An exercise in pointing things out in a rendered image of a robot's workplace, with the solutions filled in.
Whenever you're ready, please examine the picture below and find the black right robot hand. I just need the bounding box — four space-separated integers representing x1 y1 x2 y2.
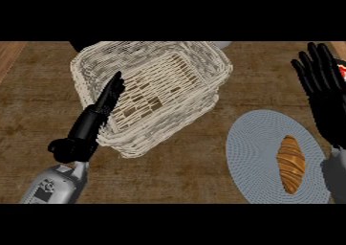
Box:
289 41 346 150

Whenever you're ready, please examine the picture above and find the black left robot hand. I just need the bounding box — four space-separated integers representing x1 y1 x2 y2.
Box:
47 70 127 165

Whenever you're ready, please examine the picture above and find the white wicker basket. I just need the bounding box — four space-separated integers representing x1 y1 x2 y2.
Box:
69 40 234 159

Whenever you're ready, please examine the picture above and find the brown croissant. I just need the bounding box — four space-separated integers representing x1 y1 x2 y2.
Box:
274 135 307 195

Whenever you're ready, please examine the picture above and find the round grey placemat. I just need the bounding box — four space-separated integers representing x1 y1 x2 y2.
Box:
224 109 332 205

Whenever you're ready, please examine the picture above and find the black red white object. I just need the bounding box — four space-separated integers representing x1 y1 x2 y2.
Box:
332 57 346 84

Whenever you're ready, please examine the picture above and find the black appliance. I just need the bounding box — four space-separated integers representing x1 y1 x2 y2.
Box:
69 40 104 54

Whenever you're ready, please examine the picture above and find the pale grey round object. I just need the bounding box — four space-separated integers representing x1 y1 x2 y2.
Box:
209 40 234 50

